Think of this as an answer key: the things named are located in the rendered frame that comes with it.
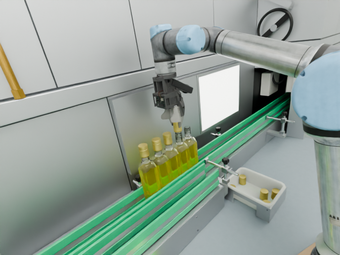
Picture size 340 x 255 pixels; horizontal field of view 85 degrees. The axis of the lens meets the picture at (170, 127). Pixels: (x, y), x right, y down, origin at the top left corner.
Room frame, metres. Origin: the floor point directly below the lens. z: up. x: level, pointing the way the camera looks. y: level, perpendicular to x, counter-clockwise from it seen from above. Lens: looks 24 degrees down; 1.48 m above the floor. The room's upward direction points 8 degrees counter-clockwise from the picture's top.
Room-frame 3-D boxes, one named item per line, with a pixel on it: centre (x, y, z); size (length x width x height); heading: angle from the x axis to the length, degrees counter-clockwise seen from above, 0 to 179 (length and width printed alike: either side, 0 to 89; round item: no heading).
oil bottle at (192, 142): (0.74, -0.07, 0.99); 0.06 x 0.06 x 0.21; 38
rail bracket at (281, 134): (1.08, -0.70, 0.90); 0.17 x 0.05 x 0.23; 38
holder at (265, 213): (0.69, -0.33, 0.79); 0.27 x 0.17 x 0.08; 38
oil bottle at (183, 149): (0.70, -0.03, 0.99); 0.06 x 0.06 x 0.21; 38
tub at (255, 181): (0.67, -0.35, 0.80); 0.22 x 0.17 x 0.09; 38
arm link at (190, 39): (0.62, -0.09, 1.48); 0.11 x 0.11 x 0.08; 38
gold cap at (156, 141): (0.63, 0.06, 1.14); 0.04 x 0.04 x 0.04
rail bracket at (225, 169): (0.68, -0.20, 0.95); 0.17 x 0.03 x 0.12; 38
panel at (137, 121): (0.97, -0.15, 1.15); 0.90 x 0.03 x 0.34; 128
